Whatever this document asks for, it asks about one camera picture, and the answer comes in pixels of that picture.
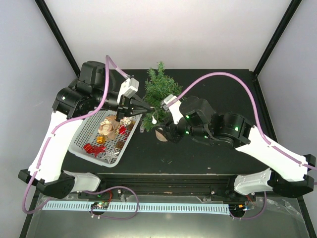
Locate red star ornament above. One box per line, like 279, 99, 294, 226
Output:
93, 145, 106, 157

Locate white snowflake ornament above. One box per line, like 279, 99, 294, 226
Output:
120, 117, 132, 126

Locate white slotted cable duct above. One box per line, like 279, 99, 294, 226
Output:
43, 201, 230, 215

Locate brown pine cone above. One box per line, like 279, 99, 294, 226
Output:
115, 140, 125, 150
127, 122, 135, 131

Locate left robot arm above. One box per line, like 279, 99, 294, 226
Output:
18, 56, 152, 199

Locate gold gift box ornament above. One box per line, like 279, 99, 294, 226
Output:
96, 135, 106, 144

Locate red santa ornament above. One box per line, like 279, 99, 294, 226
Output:
119, 125, 127, 135

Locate right circuit board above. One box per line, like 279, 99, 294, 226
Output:
232, 201, 256, 211

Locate red gold gift ornament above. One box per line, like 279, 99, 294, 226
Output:
83, 143, 96, 154

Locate clear wire string lights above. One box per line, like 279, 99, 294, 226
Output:
140, 106, 165, 133

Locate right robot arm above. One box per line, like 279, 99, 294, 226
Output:
152, 95, 316, 200

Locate black frame post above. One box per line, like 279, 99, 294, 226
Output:
253, 0, 302, 77
35, 0, 80, 77

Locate circuit board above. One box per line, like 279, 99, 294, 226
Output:
232, 201, 256, 211
91, 202, 109, 210

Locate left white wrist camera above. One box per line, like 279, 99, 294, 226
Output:
117, 78, 139, 103

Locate white plastic basket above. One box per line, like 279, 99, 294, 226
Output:
68, 111, 141, 168

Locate left black frame post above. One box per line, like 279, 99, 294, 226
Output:
35, 0, 80, 77

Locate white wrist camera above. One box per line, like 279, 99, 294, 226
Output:
117, 78, 139, 103
160, 94, 183, 125

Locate beige burlap sack ornament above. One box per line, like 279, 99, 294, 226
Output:
98, 115, 120, 140

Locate right black frame post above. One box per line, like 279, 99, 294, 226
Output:
253, 0, 302, 77

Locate left circuit board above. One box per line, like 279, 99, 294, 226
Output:
91, 202, 109, 210

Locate small green christmas tree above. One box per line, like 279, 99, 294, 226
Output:
144, 61, 182, 119

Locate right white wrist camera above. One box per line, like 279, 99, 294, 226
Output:
160, 94, 183, 125

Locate silver star ornament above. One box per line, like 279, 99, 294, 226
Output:
102, 149, 120, 164

